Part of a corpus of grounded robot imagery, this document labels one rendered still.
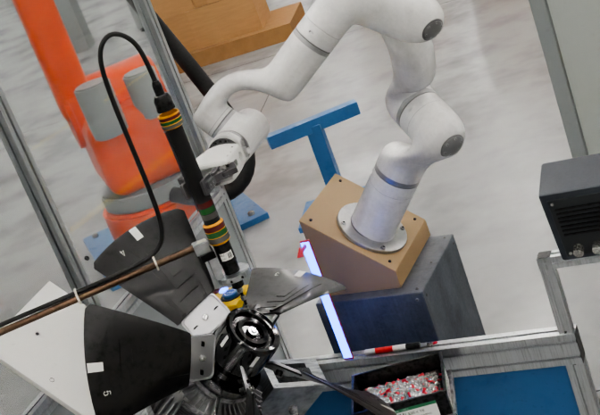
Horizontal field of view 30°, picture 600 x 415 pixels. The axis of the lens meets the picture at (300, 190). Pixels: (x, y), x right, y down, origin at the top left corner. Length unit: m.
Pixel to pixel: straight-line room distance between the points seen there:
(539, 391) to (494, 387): 0.11
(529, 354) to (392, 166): 0.55
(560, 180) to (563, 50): 1.49
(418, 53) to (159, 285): 0.76
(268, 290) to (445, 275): 0.64
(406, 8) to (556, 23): 1.52
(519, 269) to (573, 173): 2.43
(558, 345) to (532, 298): 1.95
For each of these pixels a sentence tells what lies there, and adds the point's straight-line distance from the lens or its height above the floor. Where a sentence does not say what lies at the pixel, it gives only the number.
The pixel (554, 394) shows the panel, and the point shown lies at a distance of 2.69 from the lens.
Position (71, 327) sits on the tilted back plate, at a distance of 2.43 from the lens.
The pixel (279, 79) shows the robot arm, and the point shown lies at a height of 1.61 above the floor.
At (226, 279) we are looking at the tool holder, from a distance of 2.25.
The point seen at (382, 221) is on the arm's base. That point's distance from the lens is 2.82.
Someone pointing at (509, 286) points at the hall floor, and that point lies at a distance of 4.68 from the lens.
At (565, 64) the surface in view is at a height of 1.00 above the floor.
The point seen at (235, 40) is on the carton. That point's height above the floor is 0.14.
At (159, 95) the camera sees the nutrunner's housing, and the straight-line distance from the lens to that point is 2.15.
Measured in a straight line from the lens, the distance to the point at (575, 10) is 3.78.
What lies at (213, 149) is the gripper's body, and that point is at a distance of 2.32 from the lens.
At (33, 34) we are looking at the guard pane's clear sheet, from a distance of 3.11.
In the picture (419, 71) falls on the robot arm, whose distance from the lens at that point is 2.52.
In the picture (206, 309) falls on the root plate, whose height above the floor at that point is 1.27.
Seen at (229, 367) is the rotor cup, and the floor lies 1.18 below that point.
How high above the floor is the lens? 2.18
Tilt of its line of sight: 20 degrees down
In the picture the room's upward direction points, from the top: 20 degrees counter-clockwise
